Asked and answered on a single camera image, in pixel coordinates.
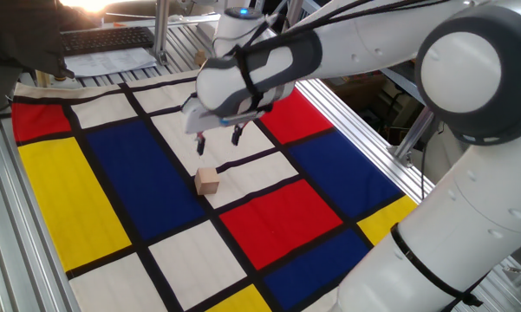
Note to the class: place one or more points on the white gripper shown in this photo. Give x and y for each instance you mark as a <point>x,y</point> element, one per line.
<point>197,121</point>

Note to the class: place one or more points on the white paper sheet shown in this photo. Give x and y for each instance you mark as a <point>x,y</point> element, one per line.
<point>108,63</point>

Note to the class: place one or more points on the aluminium frame post with bracket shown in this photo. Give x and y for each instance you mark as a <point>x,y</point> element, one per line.
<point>412,138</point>

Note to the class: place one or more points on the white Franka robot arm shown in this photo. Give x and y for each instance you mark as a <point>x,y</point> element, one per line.
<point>459,242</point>

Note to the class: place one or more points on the dark jacket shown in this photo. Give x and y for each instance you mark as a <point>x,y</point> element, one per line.
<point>17,34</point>

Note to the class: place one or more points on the aluminium upright post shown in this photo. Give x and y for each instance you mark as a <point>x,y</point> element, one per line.
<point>160,30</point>

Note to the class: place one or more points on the Mondrian pattern cloth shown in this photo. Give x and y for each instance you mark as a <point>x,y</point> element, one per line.
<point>134,195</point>

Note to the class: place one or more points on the black keyboard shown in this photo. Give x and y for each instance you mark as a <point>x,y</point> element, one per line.
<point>106,40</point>

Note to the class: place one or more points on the small wooden cube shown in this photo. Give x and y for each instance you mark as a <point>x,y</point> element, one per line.
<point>207,182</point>

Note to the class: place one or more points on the small wooden block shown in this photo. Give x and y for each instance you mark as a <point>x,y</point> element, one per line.
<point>199,57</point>

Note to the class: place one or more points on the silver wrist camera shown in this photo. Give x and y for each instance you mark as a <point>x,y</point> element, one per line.
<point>240,119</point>

